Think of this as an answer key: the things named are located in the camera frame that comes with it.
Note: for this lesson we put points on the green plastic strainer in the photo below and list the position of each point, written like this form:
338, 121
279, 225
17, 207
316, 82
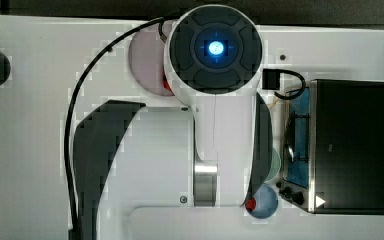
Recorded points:
275, 165

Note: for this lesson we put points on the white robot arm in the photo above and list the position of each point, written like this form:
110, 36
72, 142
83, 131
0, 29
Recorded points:
213, 61

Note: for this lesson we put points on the red ketchup bottle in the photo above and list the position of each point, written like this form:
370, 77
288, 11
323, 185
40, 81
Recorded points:
166, 84

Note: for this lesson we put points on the grey round plate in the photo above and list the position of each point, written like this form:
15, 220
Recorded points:
146, 60

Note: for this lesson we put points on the blue cup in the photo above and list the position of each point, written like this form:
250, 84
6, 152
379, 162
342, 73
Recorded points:
263, 203

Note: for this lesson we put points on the black toaster oven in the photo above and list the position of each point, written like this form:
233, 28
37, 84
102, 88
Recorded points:
333, 148

